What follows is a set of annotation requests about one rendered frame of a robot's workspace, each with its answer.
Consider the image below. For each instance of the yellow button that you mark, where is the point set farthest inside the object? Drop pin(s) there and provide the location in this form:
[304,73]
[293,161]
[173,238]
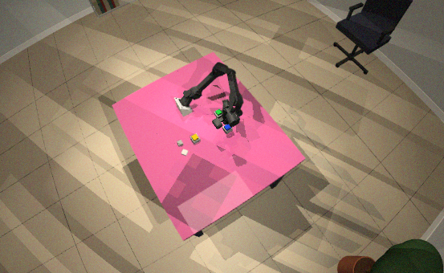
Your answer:
[195,138]

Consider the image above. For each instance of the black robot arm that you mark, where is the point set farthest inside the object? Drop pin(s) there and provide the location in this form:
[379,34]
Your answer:
[235,98]

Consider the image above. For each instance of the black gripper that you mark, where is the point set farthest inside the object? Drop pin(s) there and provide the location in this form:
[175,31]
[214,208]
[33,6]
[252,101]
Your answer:
[218,122]

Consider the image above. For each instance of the blue button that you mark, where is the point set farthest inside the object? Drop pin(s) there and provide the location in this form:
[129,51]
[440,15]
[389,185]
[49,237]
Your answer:
[227,128]

